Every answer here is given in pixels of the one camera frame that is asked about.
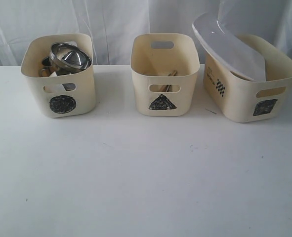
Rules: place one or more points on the dark wooden chopstick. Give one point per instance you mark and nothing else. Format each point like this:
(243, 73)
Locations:
(168, 87)

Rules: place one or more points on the stainless steel bowl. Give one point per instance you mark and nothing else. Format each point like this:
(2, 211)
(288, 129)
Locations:
(68, 58)

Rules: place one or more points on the white rectangular plate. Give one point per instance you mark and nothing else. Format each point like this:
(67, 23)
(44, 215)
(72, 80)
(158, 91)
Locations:
(236, 56)

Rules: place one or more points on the steel mug with wire handle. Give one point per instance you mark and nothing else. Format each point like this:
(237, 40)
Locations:
(69, 86)

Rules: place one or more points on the cream bin with triangle mark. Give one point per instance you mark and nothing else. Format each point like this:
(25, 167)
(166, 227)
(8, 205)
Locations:
(153, 57)

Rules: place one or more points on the cream bin with square mark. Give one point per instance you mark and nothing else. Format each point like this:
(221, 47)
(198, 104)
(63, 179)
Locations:
(245, 101)

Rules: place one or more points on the cream bin with circle mark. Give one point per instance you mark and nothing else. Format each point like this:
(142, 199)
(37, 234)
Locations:
(49, 94)

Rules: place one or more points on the white background curtain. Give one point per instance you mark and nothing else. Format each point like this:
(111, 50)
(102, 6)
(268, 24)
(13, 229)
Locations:
(114, 24)

